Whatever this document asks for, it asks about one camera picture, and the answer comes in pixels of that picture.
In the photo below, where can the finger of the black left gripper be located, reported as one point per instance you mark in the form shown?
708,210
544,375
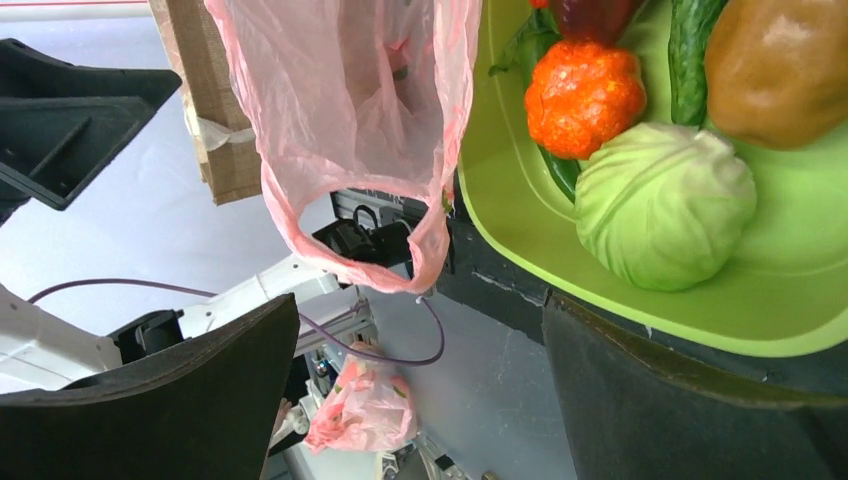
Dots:
63,124

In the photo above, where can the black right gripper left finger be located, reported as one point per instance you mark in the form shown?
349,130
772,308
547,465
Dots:
202,409

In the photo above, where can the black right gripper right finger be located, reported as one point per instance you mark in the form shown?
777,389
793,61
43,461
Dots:
634,409

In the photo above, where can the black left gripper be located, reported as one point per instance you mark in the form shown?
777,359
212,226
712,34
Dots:
379,238

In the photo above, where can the pink plastic grocery bag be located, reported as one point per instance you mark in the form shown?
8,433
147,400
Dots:
372,95

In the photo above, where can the dark purple fruit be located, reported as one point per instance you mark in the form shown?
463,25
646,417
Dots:
599,21

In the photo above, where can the brown potato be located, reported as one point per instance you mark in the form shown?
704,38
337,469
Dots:
777,71

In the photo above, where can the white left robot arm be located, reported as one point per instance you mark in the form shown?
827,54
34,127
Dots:
43,351

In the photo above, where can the brown paper bag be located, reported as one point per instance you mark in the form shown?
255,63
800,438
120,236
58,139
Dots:
222,135

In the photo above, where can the green plastic tray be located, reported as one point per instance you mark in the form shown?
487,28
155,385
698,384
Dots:
782,294

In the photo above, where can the green cabbage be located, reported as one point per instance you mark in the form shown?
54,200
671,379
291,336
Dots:
663,206

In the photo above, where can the orange bumpy fruit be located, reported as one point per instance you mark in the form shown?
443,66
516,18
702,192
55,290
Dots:
582,95

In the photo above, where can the dark green chili pepper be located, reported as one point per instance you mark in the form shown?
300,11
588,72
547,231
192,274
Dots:
523,51

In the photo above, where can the green cucumber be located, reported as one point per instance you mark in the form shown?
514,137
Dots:
691,24

